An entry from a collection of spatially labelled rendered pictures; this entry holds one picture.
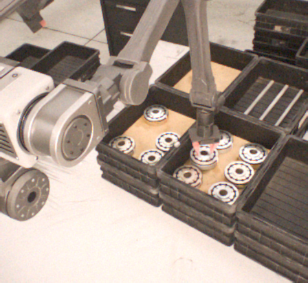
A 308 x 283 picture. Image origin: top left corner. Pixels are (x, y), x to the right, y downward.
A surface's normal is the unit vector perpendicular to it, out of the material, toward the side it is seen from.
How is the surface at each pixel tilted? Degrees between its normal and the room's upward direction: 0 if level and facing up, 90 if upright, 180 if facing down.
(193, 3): 90
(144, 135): 0
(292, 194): 0
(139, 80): 85
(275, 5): 90
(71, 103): 0
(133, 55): 24
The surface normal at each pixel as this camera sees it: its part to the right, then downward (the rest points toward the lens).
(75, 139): 0.86, 0.29
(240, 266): -0.08, -0.73
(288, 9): -0.50, 0.61
